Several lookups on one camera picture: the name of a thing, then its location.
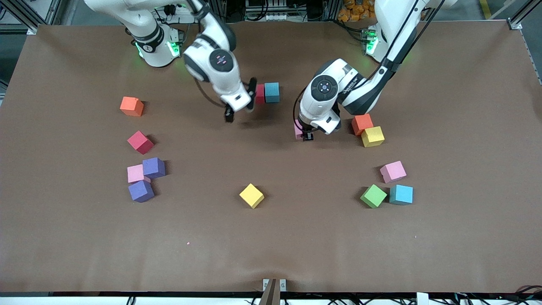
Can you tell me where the aluminium frame profile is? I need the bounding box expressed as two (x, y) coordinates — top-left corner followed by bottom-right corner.
(506, 0), (542, 31)
(0, 0), (58, 35)

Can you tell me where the orange foam cube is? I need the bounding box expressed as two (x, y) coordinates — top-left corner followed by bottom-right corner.
(120, 97), (144, 117)
(352, 114), (374, 136)

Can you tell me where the metal clamp bracket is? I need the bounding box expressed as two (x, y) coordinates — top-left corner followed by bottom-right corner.
(263, 278), (287, 293)

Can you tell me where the brown wooden strip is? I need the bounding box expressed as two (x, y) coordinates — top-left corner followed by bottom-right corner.
(259, 278), (277, 305)

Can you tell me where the purple foam cube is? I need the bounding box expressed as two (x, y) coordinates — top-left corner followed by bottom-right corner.
(128, 180), (155, 203)
(142, 157), (166, 179)

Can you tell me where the green foam cube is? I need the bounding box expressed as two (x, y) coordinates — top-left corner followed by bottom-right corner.
(360, 184), (388, 208)

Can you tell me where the yellow foam cube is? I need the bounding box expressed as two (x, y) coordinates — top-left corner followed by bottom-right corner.
(239, 183), (265, 209)
(361, 126), (385, 148)

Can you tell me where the orange snack bag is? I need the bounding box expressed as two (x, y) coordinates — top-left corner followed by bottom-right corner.
(337, 0), (377, 22)

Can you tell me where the brown paper table cover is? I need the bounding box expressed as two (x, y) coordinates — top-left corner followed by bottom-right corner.
(0, 19), (542, 295)

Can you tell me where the white power strip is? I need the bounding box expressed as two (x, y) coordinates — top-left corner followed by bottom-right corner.
(163, 0), (196, 17)

